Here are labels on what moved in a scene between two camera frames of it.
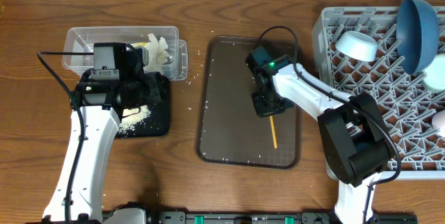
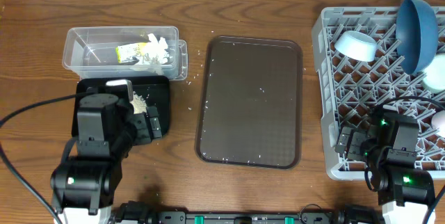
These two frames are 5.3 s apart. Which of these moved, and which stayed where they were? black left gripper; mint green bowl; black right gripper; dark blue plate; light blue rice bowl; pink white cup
Moved: black left gripper; black right gripper
Stayed: mint green bowl; light blue rice bowl; dark blue plate; pink white cup
